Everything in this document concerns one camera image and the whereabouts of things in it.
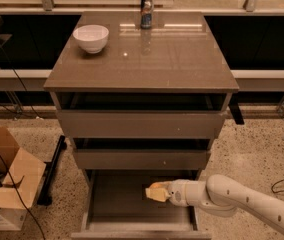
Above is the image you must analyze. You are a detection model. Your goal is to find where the white bowl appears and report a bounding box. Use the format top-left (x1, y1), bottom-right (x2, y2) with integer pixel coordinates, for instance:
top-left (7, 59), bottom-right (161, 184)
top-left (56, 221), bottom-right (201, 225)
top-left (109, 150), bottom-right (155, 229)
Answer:
top-left (72, 25), bottom-right (109, 54)

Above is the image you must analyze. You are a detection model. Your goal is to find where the grey bottom drawer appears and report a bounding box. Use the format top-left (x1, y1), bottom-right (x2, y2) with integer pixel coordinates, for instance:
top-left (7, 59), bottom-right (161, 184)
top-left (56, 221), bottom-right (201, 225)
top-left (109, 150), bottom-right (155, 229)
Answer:
top-left (71, 170), bottom-right (211, 240)

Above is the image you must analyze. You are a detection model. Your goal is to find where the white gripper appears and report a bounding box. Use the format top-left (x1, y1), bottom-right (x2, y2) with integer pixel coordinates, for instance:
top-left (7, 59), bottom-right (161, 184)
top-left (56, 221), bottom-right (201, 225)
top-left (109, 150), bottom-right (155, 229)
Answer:
top-left (145, 179), bottom-right (189, 207)

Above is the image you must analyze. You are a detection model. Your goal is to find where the black table leg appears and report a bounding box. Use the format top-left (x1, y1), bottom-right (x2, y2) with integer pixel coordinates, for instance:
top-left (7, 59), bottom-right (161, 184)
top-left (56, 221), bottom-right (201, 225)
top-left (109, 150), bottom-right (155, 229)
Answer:
top-left (229, 103), bottom-right (244, 125)

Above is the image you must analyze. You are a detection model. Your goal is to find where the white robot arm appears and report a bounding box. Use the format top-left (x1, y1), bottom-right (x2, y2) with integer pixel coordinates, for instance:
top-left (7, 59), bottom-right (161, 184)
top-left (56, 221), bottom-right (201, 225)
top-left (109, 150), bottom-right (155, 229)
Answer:
top-left (145, 174), bottom-right (284, 235)

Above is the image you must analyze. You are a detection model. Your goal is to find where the black cable left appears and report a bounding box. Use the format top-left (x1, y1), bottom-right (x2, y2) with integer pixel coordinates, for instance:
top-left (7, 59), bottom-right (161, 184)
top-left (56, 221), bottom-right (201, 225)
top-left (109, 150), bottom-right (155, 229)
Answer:
top-left (0, 33), bottom-right (47, 240)

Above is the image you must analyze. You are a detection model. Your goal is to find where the grey middle drawer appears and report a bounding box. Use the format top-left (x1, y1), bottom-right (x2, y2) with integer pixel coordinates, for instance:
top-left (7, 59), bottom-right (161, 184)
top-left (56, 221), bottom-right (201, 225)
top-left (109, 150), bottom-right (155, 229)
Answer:
top-left (73, 138), bottom-right (210, 170)

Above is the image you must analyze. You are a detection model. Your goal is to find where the brown cardboard box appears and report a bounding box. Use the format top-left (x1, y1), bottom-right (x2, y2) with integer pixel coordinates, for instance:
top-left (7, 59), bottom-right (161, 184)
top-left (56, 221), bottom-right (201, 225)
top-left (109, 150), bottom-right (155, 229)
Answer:
top-left (0, 127), bottom-right (45, 231)

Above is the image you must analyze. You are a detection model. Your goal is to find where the grey drawer cabinet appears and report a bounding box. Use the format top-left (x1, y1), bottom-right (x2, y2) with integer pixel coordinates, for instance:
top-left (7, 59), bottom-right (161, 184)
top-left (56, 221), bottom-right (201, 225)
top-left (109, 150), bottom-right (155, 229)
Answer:
top-left (43, 11), bottom-right (240, 240)

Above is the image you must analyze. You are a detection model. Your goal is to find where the grey drawer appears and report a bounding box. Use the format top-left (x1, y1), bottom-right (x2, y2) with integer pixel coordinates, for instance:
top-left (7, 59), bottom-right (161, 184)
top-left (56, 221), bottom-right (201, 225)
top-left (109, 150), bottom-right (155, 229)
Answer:
top-left (54, 92), bottom-right (230, 139)
top-left (71, 170), bottom-right (211, 240)
top-left (73, 138), bottom-right (210, 170)

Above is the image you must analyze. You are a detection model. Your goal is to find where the blue drink can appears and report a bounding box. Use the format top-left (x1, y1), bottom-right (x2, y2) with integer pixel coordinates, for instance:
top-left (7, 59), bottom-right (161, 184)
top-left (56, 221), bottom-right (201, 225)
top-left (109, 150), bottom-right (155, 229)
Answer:
top-left (140, 0), bottom-right (153, 29)

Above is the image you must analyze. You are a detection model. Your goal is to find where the black floor bar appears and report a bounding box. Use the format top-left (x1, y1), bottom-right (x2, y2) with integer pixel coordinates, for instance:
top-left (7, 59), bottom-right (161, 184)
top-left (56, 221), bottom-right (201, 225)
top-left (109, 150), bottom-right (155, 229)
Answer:
top-left (37, 135), bottom-right (67, 206)

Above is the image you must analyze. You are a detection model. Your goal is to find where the grey top drawer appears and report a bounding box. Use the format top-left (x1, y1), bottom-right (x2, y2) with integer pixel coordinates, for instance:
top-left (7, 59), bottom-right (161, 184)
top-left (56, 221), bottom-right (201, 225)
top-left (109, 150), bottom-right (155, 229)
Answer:
top-left (54, 92), bottom-right (230, 139)

